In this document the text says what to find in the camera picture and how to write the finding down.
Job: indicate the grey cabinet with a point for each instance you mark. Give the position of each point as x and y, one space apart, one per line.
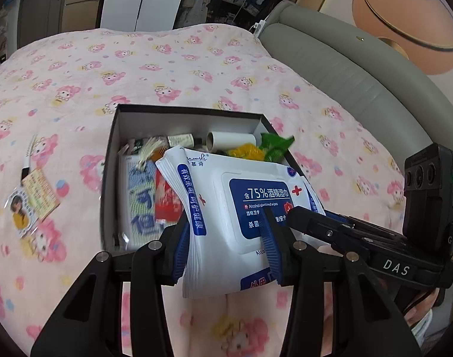
39 3

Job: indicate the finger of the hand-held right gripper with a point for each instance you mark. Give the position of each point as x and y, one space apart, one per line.
375 235
323 230

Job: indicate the grey padded headboard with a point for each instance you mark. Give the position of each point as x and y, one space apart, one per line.
345 74

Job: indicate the white wall plug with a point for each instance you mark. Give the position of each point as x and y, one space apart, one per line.
260 26

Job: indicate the small cream tube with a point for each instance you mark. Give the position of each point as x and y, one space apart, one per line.
182 140

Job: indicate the white paper roll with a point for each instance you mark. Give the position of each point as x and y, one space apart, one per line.
230 139

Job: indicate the yellow mesh packet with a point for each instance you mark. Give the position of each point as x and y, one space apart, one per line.
247 153

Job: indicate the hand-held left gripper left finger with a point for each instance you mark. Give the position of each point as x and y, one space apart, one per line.
182 253

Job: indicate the pink printed blanket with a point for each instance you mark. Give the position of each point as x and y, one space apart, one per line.
144 67

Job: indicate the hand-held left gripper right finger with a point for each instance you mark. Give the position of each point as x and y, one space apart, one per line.
275 264

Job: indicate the black cardboard box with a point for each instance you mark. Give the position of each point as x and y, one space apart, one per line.
174 119

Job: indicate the green snack packet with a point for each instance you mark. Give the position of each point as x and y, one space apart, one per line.
276 144

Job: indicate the white wet wipes pack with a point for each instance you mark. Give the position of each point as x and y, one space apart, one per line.
226 208

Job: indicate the red sachet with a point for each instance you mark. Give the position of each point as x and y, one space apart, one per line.
167 200

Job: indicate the orange printed card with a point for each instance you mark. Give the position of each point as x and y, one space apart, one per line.
41 194

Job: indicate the beige tassel charm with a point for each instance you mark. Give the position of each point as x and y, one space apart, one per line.
147 150

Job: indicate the white cabinet door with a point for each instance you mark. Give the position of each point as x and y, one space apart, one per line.
144 0

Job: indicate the blue striped tissue pack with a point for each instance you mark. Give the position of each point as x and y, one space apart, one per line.
139 208

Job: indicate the orange round wall picture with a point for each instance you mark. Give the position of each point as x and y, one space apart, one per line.
401 15

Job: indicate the round photo badge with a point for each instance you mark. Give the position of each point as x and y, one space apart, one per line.
20 212

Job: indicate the person's right forearm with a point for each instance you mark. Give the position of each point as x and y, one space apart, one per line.
419 323

